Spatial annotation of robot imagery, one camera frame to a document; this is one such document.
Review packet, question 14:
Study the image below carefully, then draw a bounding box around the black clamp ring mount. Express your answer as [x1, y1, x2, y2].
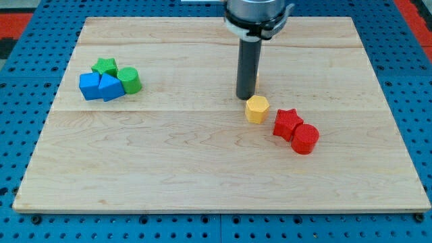
[224, 3, 295, 42]

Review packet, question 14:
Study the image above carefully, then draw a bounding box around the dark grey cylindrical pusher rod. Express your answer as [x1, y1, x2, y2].
[236, 40, 261, 100]

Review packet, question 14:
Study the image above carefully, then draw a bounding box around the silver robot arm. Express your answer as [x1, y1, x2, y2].
[224, 0, 295, 100]

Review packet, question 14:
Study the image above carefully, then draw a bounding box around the yellow hexagon block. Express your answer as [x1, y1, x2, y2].
[245, 95, 270, 124]

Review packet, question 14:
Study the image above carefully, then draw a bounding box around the red star block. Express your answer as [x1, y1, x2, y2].
[273, 109, 304, 142]

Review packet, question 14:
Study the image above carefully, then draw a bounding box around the red cylinder block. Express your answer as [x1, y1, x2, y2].
[291, 124, 320, 155]

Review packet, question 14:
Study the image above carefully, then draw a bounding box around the wooden board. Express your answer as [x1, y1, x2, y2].
[13, 17, 431, 214]

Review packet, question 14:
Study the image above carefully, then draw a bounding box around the green cylinder block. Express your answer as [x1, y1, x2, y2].
[117, 67, 142, 95]

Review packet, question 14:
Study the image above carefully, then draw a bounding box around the blue triangle block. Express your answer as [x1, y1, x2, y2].
[98, 74, 126, 102]

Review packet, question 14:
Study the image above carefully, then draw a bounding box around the green star block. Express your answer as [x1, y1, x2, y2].
[91, 58, 118, 78]

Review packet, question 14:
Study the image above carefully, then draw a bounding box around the blue cube block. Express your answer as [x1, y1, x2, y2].
[79, 72, 101, 101]

